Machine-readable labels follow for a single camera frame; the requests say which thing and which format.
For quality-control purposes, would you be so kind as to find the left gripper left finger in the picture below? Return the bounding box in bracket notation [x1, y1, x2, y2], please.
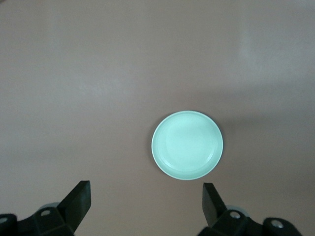
[33, 180, 92, 236]

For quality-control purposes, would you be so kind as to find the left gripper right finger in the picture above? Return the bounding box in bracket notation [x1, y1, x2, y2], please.
[199, 182, 264, 236]

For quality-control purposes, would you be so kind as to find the light green plate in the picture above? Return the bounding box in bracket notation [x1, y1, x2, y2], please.
[151, 110, 225, 180]

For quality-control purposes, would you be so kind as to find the brown table cover mat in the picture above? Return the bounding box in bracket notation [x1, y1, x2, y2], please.
[0, 0, 315, 236]

